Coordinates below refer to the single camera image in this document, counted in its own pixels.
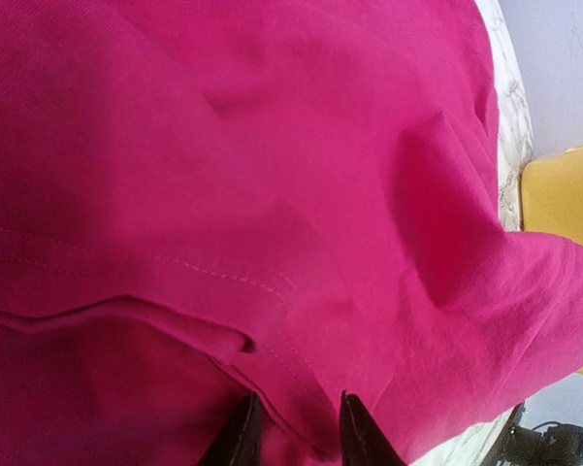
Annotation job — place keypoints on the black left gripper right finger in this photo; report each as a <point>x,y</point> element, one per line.
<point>362,442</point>

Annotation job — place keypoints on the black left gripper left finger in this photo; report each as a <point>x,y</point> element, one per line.
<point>239,441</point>

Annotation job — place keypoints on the pink garment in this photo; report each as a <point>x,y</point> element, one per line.
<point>200,200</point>

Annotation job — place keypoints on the yellow laundry basket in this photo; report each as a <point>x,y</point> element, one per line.
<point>552,208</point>

